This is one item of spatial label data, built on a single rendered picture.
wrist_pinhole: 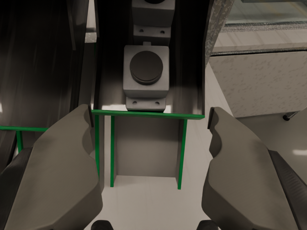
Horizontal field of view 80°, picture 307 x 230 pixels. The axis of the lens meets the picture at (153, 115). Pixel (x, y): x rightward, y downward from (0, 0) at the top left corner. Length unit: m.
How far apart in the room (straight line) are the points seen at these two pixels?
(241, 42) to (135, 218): 0.87
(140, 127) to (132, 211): 0.24
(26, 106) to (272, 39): 1.07
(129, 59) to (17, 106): 0.15
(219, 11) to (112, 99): 0.18
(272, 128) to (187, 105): 1.75
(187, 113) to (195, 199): 0.35
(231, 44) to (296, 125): 1.31
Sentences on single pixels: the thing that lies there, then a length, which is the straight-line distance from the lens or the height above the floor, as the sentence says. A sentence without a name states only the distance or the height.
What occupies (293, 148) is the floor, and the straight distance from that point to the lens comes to 1.97.
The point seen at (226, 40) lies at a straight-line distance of 1.01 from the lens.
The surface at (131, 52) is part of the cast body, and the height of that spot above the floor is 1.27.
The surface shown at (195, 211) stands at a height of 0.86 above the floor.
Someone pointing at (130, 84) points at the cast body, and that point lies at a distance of 0.17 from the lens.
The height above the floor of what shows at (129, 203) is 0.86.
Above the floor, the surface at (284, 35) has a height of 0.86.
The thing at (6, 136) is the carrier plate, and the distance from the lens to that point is 0.56.
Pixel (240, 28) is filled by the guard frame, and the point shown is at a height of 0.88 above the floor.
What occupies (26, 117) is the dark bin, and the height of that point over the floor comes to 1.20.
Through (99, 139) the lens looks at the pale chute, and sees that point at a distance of 0.32.
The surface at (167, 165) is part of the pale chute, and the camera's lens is 0.40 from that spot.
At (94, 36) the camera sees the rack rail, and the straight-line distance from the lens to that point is 0.28.
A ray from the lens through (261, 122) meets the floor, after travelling 1.94.
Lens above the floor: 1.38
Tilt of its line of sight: 57 degrees down
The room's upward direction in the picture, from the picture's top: 6 degrees clockwise
